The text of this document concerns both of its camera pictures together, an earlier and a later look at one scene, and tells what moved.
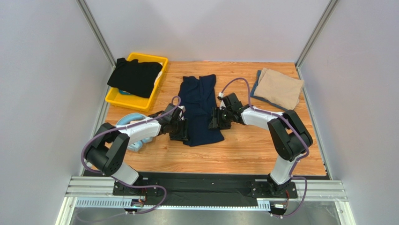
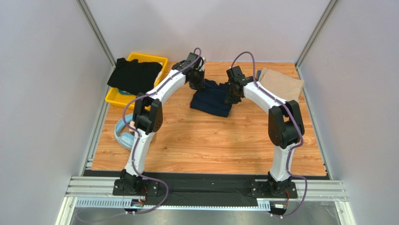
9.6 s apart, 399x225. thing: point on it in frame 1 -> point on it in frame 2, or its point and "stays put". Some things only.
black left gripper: (183, 134) -> (200, 85)
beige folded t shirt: (279, 88) stays put
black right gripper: (215, 118) -> (232, 93)
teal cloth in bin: (123, 92) stays put
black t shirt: (136, 78) stays put
